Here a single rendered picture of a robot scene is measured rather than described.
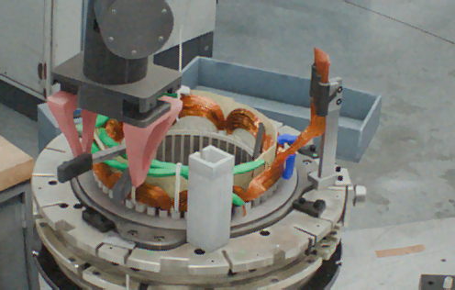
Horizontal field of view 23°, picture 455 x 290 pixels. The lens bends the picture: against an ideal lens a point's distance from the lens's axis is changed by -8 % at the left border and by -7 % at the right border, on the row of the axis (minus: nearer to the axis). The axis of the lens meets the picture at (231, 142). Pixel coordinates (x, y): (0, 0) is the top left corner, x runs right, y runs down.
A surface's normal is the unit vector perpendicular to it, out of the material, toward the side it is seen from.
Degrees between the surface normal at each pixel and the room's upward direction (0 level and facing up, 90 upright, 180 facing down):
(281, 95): 90
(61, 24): 90
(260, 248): 0
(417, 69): 0
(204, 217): 90
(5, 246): 90
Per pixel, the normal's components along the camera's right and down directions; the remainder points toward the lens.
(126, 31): 0.22, 0.45
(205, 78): -0.35, 0.43
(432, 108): 0.05, -0.88
